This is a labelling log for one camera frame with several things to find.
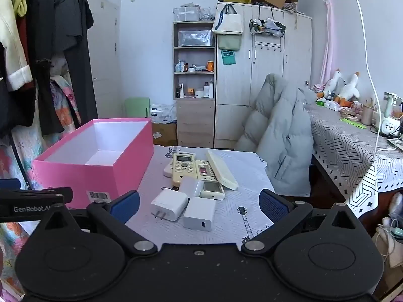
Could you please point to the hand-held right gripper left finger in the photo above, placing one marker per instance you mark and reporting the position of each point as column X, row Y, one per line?
column 126, row 206

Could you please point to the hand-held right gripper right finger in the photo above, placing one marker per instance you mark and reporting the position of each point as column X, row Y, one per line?
column 274, row 206

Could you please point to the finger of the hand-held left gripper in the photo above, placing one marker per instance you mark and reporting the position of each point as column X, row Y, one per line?
column 9, row 184
column 47, row 193

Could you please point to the white charger with prongs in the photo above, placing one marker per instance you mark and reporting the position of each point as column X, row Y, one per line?
column 168, row 204

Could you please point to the pink cardboard box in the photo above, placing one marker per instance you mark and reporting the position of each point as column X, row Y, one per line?
column 94, row 176

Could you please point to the cream remote control plain back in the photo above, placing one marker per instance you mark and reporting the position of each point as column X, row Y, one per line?
column 222, row 171

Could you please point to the plain white charger block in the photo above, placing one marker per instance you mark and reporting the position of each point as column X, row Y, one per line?
column 190, row 187

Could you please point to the remote control with grey display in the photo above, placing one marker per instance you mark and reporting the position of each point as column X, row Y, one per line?
column 183, row 168

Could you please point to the white charger with port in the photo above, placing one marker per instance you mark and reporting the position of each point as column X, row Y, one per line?
column 198, row 214

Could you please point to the cream remote with pink panel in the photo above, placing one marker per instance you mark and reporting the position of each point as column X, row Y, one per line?
column 206, row 171

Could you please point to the grey puffer jacket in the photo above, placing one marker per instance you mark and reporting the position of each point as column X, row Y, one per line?
column 283, row 138

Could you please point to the black jacket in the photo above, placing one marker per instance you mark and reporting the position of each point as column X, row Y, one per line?
column 15, row 110

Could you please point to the small cardboard box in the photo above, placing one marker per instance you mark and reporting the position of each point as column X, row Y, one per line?
column 165, row 133

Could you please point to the geometric patterned tablecloth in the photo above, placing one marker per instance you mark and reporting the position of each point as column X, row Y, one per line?
column 346, row 151

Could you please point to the floral quilt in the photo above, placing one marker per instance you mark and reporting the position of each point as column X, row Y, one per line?
column 59, row 100

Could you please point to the green folding stool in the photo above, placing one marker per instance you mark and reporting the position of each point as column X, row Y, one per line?
column 137, row 107

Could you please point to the wooden shelf unit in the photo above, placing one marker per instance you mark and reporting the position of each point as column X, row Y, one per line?
column 195, row 122

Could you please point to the green tissue box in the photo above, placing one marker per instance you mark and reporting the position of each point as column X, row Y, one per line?
column 321, row 102

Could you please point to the green ruler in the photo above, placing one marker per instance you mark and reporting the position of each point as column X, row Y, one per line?
column 353, row 123

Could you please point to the white tube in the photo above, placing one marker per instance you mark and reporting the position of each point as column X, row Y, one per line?
column 181, row 92

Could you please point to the light wooden wardrobe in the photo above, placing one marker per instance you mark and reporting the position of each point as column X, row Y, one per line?
column 267, row 78

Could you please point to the beige cup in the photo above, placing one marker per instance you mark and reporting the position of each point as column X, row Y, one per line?
column 367, row 114

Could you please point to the cream fleece coat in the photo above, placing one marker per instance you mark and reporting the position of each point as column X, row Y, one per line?
column 12, row 53

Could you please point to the red garment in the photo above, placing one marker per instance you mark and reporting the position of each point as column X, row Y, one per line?
column 25, row 53

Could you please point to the white jar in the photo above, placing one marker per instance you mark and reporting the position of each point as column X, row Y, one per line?
column 198, row 93

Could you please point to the white goose plush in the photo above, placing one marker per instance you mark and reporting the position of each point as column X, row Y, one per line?
column 349, row 89
column 333, row 83

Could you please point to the white kitchen appliance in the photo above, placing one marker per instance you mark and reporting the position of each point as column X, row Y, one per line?
column 390, row 116

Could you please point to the long black coat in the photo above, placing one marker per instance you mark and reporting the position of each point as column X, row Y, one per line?
column 39, row 37

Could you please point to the white door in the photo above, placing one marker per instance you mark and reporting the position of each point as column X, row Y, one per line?
column 105, row 53

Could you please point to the orange bottle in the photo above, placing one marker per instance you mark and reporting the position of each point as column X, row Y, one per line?
column 210, row 66

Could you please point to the teal pouch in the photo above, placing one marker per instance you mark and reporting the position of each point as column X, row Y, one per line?
column 228, row 57

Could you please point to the over-door hook rack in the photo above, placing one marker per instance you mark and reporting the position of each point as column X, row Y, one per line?
column 267, row 44

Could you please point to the green fabric pouch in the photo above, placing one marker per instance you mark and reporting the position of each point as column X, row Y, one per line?
column 229, row 42

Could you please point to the pink towel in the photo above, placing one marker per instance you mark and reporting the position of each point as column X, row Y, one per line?
column 329, row 44

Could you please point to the grey t-shirt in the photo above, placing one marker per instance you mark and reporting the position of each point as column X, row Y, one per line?
column 66, row 22

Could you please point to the clear storage box on shelf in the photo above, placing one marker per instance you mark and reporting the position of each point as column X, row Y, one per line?
column 195, row 38

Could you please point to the white tote bag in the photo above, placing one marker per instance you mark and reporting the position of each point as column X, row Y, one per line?
column 228, row 22

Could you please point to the clear lidded storage box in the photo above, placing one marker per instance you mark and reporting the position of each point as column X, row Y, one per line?
column 187, row 13

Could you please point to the clear plastic bag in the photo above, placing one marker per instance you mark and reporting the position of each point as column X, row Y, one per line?
column 207, row 14

